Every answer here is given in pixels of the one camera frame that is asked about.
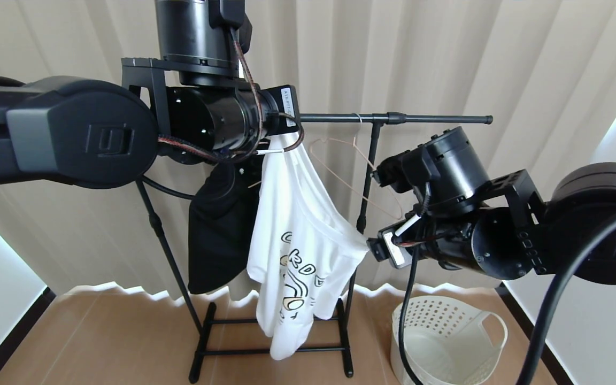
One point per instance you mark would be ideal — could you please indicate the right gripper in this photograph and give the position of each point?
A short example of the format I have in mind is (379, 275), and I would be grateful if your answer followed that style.
(479, 246)

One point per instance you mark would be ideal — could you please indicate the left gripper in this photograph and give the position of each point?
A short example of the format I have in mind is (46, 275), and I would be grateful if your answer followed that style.
(217, 120)

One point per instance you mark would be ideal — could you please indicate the black garment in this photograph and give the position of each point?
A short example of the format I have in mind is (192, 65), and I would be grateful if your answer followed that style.
(217, 240)

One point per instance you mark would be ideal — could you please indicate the white garment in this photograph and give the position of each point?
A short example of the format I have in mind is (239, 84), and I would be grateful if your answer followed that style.
(297, 224)

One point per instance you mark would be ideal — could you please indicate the pink clothes hanger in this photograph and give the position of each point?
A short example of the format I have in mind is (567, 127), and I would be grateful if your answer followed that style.
(340, 179)

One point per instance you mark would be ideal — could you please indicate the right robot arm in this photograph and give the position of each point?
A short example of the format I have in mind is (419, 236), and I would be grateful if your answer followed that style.
(597, 230)

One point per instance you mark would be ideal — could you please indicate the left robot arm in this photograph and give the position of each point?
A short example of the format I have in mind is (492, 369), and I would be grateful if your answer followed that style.
(72, 128)

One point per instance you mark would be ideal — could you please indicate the white laundry basket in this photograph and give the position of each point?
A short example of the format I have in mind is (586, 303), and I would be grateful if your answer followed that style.
(447, 353)

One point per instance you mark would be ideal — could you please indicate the black clothes rack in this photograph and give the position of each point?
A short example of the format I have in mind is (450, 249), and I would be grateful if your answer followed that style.
(420, 118)

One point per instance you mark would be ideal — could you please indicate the beige curtain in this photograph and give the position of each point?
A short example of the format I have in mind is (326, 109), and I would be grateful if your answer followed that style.
(447, 53)

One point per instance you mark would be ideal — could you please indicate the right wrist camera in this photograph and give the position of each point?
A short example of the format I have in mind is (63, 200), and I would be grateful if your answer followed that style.
(404, 168)

